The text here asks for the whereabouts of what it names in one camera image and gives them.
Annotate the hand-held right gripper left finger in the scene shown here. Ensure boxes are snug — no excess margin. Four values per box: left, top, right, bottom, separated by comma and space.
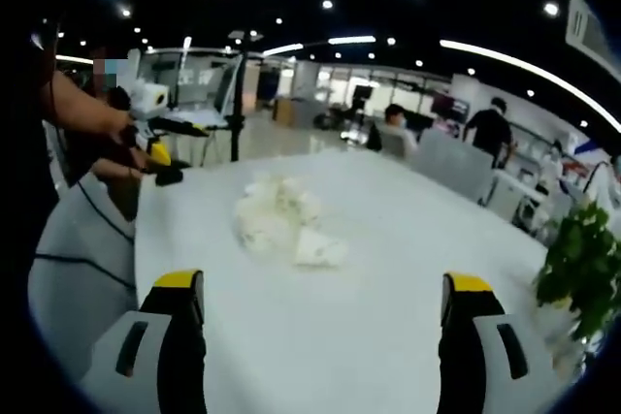
80, 268, 208, 414

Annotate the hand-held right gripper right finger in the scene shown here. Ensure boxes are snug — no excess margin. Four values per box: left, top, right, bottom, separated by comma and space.
438, 271, 569, 414

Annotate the person's left hand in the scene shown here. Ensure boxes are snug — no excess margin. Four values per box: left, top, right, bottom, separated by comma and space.
110, 111, 147, 174

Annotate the black tripod stand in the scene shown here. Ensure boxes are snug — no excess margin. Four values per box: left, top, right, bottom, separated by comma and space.
225, 29, 266, 163

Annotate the brown cardboard box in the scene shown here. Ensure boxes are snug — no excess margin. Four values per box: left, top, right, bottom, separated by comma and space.
272, 97, 295, 122

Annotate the crumpled white patterned sheet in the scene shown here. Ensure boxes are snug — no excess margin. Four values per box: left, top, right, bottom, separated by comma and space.
234, 172, 325, 256

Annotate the grey chair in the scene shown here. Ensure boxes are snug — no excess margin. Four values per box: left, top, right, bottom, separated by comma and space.
415, 130, 495, 203
27, 180, 143, 376

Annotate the person's dark clothing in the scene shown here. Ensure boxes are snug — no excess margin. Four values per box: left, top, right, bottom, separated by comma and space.
0, 16, 62, 260

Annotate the white table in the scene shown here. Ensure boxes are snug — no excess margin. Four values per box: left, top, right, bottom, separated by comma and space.
133, 147, 552, 414

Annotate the green potted plant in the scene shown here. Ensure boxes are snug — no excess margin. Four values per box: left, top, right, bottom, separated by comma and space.
532, 199, 621, 376

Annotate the white machine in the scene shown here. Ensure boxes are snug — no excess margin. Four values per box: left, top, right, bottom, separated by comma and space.
488, 169, 552, 229

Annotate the white ceiling air vent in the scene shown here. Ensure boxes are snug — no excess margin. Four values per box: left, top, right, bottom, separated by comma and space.
565, 0, 613, 62

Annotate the black cable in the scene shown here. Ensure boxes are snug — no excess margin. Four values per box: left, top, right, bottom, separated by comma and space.
34, 179, 138, 292

